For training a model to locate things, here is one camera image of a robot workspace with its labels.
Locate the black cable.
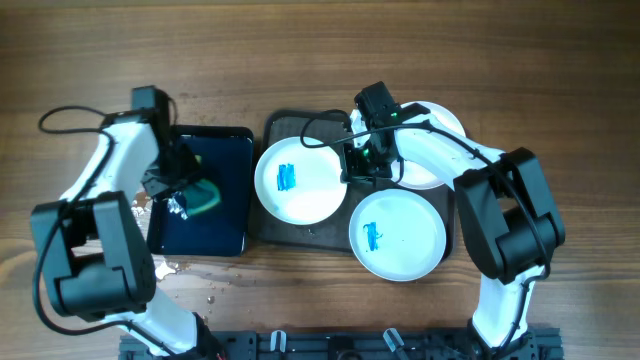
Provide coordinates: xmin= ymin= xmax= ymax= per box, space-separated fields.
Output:
xmin=299 ymin=109 xmax=554 ymax=359
xmin=31 ymin=104 xmax=166 ymax=351

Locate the right black cable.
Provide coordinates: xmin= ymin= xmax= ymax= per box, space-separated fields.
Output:
xmin=299 ymin=109 xmax=554 ymax=359

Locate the green yellow sponge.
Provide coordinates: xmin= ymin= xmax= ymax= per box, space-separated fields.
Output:
xmin=167 ymin=154 xmax=221 ymax=220

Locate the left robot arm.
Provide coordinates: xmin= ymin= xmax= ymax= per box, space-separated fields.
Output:
xmin=30 ymin=85 xmax=226 ymax=359

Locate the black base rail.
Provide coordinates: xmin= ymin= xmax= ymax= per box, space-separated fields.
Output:
xmin=118 ymin=328 xmax=565 ymax=360

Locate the black water tray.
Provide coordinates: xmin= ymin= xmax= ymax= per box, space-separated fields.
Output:
xmin=147 ymin=125 xmax=254 ymax=257

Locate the dark brown serving tray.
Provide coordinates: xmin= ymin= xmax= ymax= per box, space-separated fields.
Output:
xmin=248 ymin=109 xmax=456 ymax=257

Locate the white plate bottom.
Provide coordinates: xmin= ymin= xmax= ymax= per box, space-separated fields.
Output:
xmin=348 ymin=189 xmax=447 ymax=282

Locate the left black cable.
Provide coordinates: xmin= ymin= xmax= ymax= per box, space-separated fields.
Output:
xmin=31 ymin=104 xmax=166 ymax=351

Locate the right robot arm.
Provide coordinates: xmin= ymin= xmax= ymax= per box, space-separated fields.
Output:
xmin=341 ymin=82 xmax=566 ymax=359

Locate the white plate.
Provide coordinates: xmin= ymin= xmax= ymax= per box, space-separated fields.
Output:
xmin=349 ymin=100 xmax=467 ymax=191
xmin=254 ymin=137 xmax=347 ymax=225
xmin=348 ymin=189 xmax=447 ymax=282

